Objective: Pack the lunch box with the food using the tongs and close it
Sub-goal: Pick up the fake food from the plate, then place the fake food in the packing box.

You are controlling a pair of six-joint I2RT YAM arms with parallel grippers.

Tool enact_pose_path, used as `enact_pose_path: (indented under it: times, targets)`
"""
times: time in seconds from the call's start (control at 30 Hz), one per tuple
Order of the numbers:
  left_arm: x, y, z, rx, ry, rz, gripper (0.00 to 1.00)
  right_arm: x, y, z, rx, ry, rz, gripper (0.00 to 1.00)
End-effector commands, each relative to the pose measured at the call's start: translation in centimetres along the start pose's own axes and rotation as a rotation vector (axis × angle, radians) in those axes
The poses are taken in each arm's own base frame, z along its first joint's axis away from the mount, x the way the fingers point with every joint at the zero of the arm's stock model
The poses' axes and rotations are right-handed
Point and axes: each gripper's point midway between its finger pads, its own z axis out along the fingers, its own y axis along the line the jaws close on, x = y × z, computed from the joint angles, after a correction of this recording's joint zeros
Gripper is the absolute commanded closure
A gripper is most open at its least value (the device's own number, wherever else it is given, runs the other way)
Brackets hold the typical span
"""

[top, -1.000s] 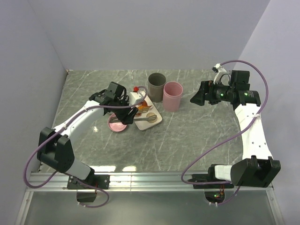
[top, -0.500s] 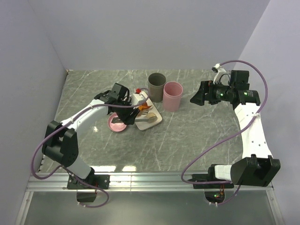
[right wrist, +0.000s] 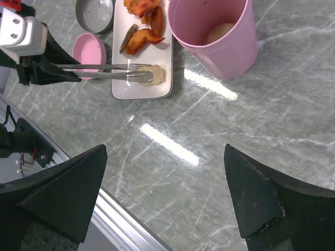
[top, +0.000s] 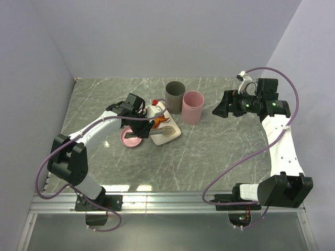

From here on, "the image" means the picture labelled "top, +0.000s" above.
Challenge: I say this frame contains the aluminium rail frame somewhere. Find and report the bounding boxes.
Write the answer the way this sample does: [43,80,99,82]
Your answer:
[18,191,317,250]

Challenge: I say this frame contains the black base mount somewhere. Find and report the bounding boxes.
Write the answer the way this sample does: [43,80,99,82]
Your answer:
[74,195,122,212]
[211,194,262,211]

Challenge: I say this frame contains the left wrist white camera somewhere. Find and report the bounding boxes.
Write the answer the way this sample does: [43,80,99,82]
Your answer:
[146,99,166,120]

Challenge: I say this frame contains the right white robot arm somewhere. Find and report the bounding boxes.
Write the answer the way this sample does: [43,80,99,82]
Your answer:
[213,77,314,209]

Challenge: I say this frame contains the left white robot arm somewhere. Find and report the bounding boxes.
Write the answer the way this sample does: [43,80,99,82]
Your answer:
[47,94,164,210]

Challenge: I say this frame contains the pink cylindrical container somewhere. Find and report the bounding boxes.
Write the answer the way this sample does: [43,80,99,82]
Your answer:
[182,91,205,126]

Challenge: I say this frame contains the grey cylindrical container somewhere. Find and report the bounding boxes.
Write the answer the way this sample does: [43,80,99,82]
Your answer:
[165,81,186,115]

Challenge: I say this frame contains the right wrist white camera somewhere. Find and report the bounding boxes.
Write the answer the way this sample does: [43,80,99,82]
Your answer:
[236,71,254,94]

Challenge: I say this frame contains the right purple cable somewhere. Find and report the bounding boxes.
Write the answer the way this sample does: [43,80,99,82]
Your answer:
[203,66,299,231]

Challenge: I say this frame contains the white rectangular plate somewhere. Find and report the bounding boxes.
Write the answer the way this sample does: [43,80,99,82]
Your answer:
[150,110,181,146]

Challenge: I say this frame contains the wrist white camera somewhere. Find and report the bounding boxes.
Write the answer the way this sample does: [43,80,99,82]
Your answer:
[236,71,254,94]
[146,99,166,120]

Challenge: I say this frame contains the steamed bun back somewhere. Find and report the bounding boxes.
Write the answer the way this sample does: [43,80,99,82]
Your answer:
[162,126,175,137]

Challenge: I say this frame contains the purple cable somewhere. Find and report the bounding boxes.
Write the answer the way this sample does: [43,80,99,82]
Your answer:
[203,66,299,231]
[35,99,168,233]

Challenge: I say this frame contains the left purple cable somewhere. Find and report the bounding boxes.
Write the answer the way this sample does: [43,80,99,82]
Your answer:
[35,99,168,233]

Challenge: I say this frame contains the roasted chicken wing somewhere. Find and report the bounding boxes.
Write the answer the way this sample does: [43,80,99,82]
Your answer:
[152,115,170,129]

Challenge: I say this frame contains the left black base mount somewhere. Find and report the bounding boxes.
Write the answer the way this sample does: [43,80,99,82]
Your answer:
[74,195,122,212]

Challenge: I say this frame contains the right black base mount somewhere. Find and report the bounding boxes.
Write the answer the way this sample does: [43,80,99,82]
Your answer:
[211,194,262,211]

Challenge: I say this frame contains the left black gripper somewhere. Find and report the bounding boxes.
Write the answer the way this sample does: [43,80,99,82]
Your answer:
[129,110,155,139]

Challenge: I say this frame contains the metal tongs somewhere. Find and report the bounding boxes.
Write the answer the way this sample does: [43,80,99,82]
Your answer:
[126,128,164,139]

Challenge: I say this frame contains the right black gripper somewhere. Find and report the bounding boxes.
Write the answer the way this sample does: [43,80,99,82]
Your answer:
[212,89,261,118]

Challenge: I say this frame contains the pink round lid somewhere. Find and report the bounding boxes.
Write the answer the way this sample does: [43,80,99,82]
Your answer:
[120,127,142,147]

